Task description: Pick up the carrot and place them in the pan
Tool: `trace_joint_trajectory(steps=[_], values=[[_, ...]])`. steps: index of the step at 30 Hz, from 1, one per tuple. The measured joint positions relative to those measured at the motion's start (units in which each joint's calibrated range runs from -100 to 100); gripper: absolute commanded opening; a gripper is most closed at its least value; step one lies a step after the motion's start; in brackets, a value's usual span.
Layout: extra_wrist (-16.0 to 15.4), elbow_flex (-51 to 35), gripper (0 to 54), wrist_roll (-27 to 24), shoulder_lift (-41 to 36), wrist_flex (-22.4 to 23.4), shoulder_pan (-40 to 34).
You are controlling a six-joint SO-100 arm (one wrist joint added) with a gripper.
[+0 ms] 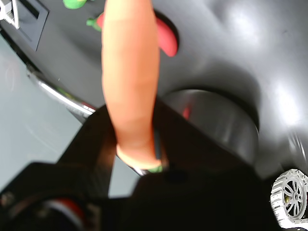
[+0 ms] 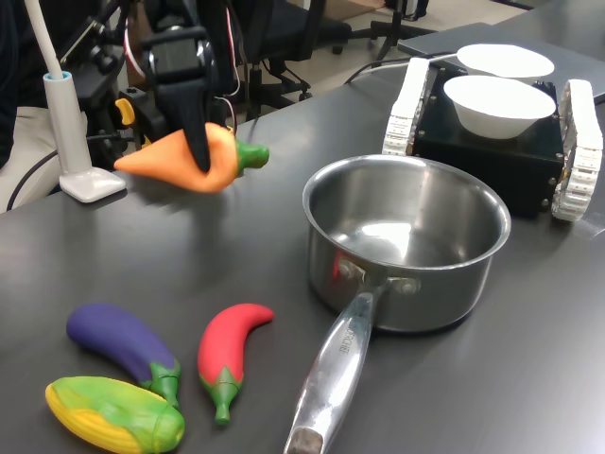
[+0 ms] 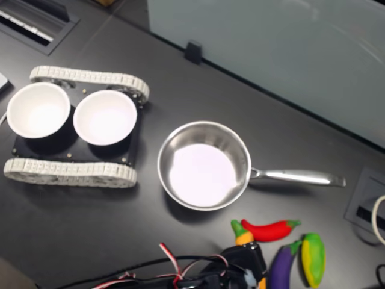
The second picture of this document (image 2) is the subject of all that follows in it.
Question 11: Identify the white post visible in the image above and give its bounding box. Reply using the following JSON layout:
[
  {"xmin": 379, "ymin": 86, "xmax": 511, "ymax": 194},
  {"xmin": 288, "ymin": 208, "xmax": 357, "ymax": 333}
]
[{"xmin": 23, "ymin": 0, "xmax": 128, "ymax": 204}]

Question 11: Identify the yellow black table clamp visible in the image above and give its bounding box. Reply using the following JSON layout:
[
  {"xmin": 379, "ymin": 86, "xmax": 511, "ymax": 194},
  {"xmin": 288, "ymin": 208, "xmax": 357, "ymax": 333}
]
[{"xmin": 112, "ymin": 87, "xmax": 166, "ymax": 143}]

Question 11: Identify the yellow green toy corn cob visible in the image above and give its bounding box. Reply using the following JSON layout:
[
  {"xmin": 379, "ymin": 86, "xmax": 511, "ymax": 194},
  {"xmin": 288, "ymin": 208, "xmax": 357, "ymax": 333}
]
[{"xmin": 44, "ymin": 375, "xmax": 186, "ymax": 454}]

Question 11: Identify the white bowl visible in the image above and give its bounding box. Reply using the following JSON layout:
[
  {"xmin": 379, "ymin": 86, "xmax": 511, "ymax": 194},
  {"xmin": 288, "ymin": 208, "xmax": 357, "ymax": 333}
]
[
  {"xmin": 456, "ymin": 43, "xmax": 555, "ymax": 80},
  {"xmin": 442, "ymin": 75, "xmax": 558, "ymax": 141}
]

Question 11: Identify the purple toy aubergine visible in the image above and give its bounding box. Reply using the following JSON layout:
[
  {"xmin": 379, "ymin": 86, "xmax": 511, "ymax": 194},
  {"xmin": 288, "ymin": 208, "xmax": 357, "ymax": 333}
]
[{"xmin": 65, "ymin": 302, "xmax": 183, "ymax": 411}]

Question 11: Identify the tracked vehicle with white tracks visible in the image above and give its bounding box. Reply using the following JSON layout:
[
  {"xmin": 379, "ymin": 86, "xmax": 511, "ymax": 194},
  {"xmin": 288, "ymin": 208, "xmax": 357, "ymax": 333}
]
[{"xmin": 380, "ymin": 56, "xmax": 605, "ymax": 222}]

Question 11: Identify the black office chair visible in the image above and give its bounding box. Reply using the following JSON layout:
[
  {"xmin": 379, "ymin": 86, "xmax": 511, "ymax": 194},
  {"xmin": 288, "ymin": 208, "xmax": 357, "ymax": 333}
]
[
  {"xmin": 235, "ymin": 0, "xmax": 354, "ymax": 119},
  {"xmin": 352, "ymin": 0, "xmax": 439, "ymax": 61}
]

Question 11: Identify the steel pan with long handle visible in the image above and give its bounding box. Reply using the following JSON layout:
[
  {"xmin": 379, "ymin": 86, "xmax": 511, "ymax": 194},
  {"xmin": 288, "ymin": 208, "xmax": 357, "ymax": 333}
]
[{"xmin": 283, "ymin": 154, "xmax": 512, "ymax": 454}]

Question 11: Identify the red toy chilli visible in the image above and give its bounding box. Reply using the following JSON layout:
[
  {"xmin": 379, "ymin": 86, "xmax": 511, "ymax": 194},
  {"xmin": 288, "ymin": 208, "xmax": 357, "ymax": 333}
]
[{"xmin": 197, "ymin": 303, "xmax": 276, "ymax": 427}]

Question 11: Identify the orange toy carrot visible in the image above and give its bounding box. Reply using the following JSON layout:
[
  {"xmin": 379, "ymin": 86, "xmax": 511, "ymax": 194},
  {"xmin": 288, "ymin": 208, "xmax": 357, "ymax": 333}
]
[{"xmin": 112, "ymin": 121, "xmax": 270, "ymax": 194}]

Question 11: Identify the thin white cable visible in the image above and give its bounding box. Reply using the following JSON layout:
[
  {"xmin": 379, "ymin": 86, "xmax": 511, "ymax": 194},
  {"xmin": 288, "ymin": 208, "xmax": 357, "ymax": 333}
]
[{"xmin": 343, "ymin": 50, "xmax": 459, "ymax": 86}]

